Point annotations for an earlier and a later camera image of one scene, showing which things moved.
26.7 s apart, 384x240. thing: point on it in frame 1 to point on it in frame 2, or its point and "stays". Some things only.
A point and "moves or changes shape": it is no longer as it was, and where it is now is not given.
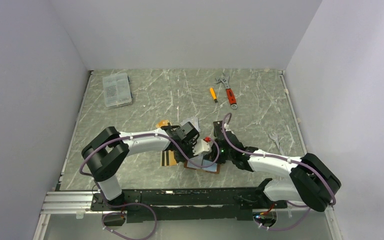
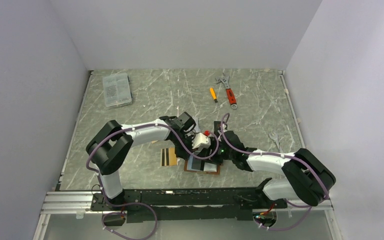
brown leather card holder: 214,168 moves or changes shape
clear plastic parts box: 117,90 stays
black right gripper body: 224,155 stays
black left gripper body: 185,152 stays
